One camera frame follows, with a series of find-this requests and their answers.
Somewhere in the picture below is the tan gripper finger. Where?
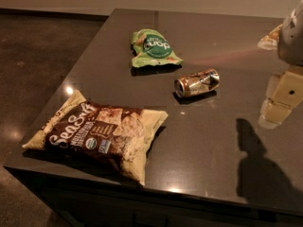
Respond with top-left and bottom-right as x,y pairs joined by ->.
258,25 -> 282,50
258,65 -> 303,129

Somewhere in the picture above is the orange soda can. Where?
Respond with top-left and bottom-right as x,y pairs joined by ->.
174,69 -> 220,98

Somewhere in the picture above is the green chip bag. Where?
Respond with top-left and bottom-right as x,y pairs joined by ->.
131,29 -> 183,68

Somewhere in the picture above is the brown sea salt chip bag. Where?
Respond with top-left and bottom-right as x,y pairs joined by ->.
23,91 -> 168,184

